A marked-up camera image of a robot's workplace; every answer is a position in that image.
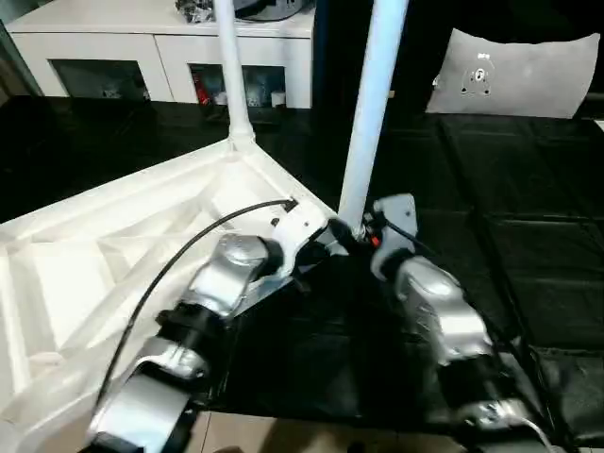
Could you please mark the white plastic table leg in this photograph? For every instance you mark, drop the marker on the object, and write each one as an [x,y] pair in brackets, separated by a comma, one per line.
[231,66]
[373,104]

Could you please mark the white plastic table top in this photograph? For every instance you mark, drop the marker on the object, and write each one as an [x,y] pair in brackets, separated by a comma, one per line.
[94,255]

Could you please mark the black work mat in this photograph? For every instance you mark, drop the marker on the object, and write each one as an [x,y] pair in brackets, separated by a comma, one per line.
[491,236]

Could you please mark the black cabinet with gold label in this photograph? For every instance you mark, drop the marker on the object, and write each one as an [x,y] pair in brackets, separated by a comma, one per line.
[425,47]

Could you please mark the dark clutter pile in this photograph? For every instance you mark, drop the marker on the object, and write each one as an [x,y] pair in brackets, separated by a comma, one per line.
[193,9]

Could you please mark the white cabinet with glass doors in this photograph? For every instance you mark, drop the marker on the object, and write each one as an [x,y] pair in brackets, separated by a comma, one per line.
[94,42]

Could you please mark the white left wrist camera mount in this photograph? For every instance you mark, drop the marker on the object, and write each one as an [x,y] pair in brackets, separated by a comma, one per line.
[300,226]

